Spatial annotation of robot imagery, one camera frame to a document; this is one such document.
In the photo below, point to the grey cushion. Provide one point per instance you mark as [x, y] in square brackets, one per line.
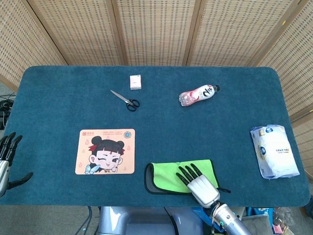
[256, 224]

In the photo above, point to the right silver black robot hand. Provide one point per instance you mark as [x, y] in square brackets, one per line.
[203, 191]

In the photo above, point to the small white pink box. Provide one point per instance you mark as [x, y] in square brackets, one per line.
[136, 82]

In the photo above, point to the grey blue robot torso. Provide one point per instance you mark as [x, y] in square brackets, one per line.
[137, 221]

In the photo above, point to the pink drink plastic bottle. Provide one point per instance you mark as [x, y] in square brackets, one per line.
[198, 95]

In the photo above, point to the green cloth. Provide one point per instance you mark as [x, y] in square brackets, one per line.
[166, 176]

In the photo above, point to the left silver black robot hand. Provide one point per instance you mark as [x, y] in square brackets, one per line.
[4, 169]

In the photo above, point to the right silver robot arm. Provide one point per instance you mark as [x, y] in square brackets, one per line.
[232, 220]

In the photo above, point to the woven wooden folding screen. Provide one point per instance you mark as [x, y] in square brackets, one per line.
[156, 29]

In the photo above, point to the white blue tissue pack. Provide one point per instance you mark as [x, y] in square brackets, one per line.
[275, 151]

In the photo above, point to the cartoon girl mouse pad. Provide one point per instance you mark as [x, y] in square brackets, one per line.
[105, 151]

